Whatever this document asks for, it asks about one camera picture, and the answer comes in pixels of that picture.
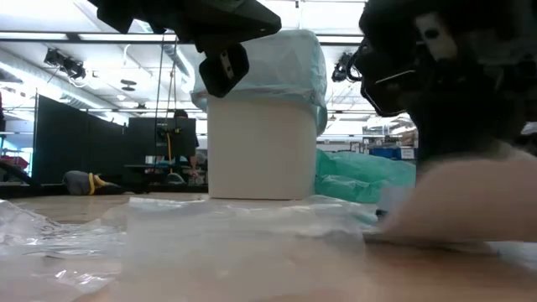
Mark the light blue trash bag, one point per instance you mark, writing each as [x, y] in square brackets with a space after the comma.
[289, 63]

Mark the torn white paper piece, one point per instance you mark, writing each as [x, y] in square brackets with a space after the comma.
[470, 201]

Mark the teal green trash bag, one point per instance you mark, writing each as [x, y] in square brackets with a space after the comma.
[361, 176]

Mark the white plastic trash bin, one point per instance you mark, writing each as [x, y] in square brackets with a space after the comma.
[260, 155]

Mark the clear plastic wrap with print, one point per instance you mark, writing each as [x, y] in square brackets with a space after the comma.
[46, 243]

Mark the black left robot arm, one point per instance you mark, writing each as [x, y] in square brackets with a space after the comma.
[117, 12]

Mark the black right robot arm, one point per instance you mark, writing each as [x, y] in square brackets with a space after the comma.
[482, 29]

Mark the blue storage bins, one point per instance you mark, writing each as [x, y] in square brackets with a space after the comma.
[390, 153]

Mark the person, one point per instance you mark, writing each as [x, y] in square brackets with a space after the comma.
[189, 142]

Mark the black monitor screen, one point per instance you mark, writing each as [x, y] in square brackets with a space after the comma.
[144, 140]

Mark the black partition panel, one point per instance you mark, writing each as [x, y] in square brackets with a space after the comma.
[63, 138]

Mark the black yellow work glove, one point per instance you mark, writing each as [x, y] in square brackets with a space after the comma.
[84, 183]

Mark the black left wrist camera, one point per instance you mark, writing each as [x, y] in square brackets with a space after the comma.
[222, 73]

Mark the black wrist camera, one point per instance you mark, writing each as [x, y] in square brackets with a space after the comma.
[222, 73]
[386, 84]

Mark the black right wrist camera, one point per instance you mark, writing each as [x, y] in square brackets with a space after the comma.
[386, 84]

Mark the black ceiling camera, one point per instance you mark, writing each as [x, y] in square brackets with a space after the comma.
[342, 69]
[65, 63]

